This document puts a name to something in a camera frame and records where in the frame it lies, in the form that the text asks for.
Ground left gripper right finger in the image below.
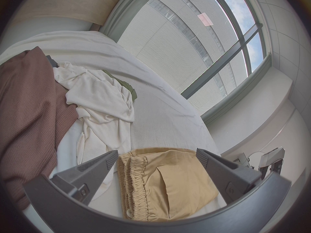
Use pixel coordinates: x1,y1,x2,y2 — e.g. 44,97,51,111
196,148,263,205

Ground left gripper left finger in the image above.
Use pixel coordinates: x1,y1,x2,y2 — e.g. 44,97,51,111
50,150,119,204

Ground tan shorts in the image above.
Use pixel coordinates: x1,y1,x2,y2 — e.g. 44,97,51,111
117,148,219,222

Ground bed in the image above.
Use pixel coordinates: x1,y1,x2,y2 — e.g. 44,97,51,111
0,0,229,225

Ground cream garment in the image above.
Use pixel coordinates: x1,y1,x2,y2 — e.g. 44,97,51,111
53,61,135,201

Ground brown garment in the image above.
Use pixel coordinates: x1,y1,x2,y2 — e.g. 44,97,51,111
0,46,79,211

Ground green garment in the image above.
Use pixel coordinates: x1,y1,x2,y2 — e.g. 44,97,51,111
101,69,138,102

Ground black garment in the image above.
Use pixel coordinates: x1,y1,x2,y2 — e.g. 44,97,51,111
45,55,59,69

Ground window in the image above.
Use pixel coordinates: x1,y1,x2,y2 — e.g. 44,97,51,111
117,0,268,116

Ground grey-green curtain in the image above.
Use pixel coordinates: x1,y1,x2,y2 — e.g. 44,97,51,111
101,0,171,44

